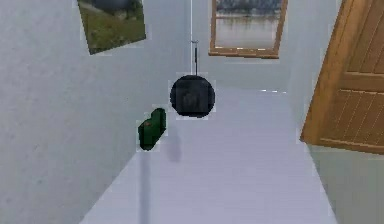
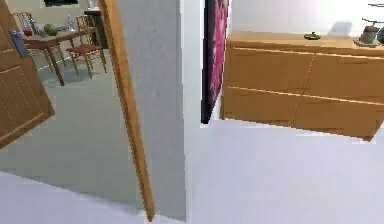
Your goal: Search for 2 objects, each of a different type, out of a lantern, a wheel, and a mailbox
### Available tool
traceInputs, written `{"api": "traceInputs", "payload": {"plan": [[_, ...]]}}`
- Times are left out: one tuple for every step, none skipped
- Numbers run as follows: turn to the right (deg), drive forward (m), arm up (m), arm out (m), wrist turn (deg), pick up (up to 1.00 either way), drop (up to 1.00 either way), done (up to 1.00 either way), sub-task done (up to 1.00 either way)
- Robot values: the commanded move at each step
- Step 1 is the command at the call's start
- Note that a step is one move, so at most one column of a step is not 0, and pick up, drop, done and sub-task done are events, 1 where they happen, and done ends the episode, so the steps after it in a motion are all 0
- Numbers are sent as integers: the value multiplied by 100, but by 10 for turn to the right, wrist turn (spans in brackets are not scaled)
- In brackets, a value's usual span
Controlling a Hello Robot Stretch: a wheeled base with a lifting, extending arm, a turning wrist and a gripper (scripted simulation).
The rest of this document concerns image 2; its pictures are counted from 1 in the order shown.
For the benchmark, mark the pink framed picture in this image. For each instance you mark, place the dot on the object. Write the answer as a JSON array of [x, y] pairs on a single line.
[[216, 56]]

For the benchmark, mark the light wooden chest of drawers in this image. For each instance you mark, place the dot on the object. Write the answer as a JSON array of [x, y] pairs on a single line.
[[300, 86]]

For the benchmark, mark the dark cabinet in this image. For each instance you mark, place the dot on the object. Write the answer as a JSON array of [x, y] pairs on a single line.
[[97, 28]]

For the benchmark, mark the green small dish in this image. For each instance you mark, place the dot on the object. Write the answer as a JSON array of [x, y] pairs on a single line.
[[312, 36]]

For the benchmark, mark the clear glass bottle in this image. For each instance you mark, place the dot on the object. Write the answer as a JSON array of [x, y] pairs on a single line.
[[70, 23]]

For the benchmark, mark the brown wooden dining table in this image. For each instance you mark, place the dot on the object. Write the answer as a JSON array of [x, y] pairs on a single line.
[[46, 41]]

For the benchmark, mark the green round melon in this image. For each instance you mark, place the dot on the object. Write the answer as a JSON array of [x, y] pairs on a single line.
[[51, 29]]

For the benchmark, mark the dark framed window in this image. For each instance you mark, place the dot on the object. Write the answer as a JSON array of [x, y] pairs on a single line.
[[60, 2]]

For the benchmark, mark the brown wooden room door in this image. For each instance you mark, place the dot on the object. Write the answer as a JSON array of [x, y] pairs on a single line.
[[16, 96]]

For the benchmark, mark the red bowl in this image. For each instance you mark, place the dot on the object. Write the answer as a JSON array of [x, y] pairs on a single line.
[[28, 32]]

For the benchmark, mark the brown desk lamp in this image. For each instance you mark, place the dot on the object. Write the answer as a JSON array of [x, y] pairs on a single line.
[[370, 33]]

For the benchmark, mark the wooden door frame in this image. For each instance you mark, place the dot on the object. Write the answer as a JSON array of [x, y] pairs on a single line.
[[128, 106]]

